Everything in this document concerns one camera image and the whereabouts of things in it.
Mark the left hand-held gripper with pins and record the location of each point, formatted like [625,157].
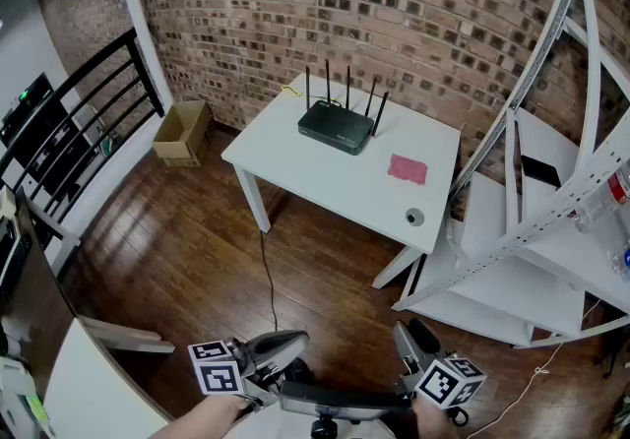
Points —
[219,375]

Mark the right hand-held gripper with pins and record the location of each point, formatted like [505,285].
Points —
[448,385]

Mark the pink cloth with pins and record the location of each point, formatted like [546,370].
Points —
[407,169]

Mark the black router with antennas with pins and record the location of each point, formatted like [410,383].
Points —
[334,127]

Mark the person's left forearm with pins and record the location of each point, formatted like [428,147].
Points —
[207,420]

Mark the person's right forearm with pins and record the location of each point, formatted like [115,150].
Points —
[433,422]

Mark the person's white shirt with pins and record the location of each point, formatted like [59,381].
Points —
[268,422]

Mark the white metal shelf rack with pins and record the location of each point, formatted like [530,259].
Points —
[492,294]

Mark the white desk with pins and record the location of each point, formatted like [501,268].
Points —
[98,393]

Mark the flat black device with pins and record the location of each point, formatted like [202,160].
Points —
[540,170]

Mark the clear bottle with blue label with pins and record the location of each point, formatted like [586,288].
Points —
[624,260]

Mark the open cardboard box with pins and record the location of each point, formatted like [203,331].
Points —
[184,142]

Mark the clear bottle with red label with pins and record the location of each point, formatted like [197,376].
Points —
[617,191]

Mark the black metal railing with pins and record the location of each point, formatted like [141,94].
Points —
[146,73]

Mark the black cabinet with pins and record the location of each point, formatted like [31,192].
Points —
[29,102]

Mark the black chest mount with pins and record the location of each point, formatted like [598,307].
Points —
[344,400]

